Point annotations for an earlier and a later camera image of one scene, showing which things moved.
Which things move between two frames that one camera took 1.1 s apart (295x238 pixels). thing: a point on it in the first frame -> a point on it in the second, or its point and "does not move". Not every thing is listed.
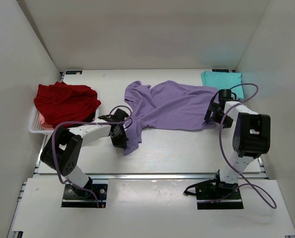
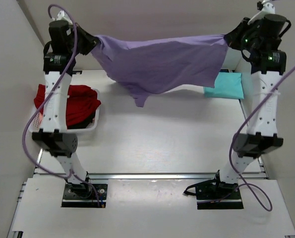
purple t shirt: x=168 y=106 -> x=142 y=68
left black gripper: x=121 y=143 -> x=92 y=40
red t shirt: x=60 y=103 does not move
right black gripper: x=212 y=108 -> x=232 y=39
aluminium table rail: x=154 y=177 does not move
